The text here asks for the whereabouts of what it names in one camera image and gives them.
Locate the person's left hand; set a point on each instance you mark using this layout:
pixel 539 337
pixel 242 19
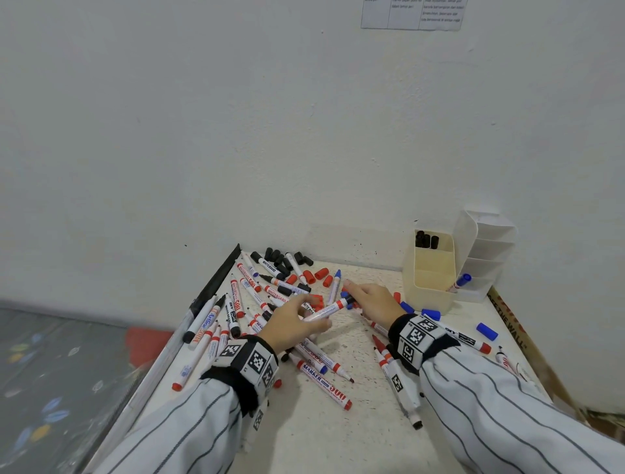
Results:
pixel 283 327

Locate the person's right hand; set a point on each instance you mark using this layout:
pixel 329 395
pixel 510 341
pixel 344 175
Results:
pixel 381 305

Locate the person's left thumb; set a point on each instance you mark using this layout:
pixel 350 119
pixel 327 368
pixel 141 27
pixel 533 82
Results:
pixel 317 326

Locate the person's right fingers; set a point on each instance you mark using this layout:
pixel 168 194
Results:
pixel 357 292

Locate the white marker with red band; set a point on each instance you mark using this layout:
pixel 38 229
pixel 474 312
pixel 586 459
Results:
pixel 328 309

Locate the person's left forearm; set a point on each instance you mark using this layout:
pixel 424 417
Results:
pixel 180 429

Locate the person's right forearm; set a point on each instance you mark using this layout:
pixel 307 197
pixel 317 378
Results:
pixel 498 420

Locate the scattered red marker caps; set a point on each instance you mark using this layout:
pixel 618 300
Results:
pixel 321 274

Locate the blue marker cap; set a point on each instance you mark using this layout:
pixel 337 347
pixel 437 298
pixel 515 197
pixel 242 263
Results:
pixel 487 331
pixel 431 314
pixel 406 307

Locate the pile of whiteboard markers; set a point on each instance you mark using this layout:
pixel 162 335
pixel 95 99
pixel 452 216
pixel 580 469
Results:
pixel 326 381

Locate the cream plastic organizer box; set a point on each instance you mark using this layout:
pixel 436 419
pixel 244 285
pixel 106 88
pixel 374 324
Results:
pixel 429 281

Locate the black tagged right wrist band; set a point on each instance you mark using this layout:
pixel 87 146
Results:
pixel 415 339

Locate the black tagged wrist band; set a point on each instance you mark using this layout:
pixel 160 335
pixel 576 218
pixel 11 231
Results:
pixel 246 364
pixel 415 339

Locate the pile of black marker caps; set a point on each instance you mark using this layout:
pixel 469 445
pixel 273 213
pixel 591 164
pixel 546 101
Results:
pixel 278 258

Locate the black tagged left wrist band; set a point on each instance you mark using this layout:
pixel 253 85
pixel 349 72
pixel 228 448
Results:
pixel 246 364

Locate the blue capped marker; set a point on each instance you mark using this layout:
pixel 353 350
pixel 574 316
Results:
pixel 460 282

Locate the white tiered plastic organizer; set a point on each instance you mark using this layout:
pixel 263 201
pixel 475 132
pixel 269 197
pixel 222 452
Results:
pixel 488 254

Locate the red object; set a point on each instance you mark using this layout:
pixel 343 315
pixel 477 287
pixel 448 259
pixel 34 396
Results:
pixel 146 345

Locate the brown printed cardboard box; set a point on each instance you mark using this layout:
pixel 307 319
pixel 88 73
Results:
pixel 537 351

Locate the grey patterned floor mat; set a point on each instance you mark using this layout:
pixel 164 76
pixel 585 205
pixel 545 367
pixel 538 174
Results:
pixel 53 390

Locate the printed paper sheet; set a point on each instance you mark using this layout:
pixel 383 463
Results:
pixel 412 14

